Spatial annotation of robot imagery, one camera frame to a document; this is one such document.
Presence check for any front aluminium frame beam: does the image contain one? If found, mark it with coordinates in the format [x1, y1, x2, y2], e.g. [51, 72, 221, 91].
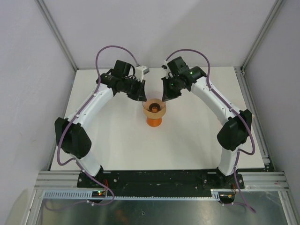
[35, 171, 80, 188]

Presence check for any grey slotted cable duct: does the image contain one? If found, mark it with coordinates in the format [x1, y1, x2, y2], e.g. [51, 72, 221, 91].
[42, 190, 220, 201]

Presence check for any wooden dripper collar ring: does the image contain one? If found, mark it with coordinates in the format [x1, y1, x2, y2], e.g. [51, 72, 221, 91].
[142, 100, 168, 119]

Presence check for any right aluminium table rail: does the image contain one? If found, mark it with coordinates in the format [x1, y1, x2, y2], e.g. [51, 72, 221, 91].
[233, 67, 276, 172]

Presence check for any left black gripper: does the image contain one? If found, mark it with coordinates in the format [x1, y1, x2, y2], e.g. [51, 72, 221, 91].
[122, 77, 147, 102]

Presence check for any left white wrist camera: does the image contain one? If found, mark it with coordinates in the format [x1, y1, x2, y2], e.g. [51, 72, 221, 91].
[135, 66, 150, 82]

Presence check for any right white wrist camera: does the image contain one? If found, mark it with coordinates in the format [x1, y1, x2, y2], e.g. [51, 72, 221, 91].
[161, 60, 169, 73]

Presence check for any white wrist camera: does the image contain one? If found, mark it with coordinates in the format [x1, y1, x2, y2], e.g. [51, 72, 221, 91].
[135, 66, 150, 82]
[161, 60, 169, 73]

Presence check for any orange glass carafe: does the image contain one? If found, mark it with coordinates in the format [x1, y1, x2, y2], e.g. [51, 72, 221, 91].
[146, 106, 162, 127]

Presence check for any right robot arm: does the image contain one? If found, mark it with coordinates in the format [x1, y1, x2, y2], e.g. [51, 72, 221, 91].
[162, 57, 252, 188]

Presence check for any clear glass dripper cone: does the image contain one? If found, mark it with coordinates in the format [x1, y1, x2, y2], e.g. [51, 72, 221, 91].
[142, 91, 166, 112]

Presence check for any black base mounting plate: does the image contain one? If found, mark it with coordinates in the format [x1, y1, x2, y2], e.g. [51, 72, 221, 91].
[77, 169, 245, 196]

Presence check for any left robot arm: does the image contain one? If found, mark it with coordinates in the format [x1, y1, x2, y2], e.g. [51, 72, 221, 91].
[54, 60, 150, 188]

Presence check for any left aluminium frame post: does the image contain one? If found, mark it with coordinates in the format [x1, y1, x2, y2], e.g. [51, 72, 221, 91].
[34, 0, 78, 72]

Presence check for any right aluminium frame post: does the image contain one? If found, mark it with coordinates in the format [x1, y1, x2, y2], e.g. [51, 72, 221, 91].
[240, 0, 286, 71]

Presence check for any aluminium frame post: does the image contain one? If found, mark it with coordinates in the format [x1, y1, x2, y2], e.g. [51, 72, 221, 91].
[34, 0, 78, 72]
[240, 0, 286, 71]

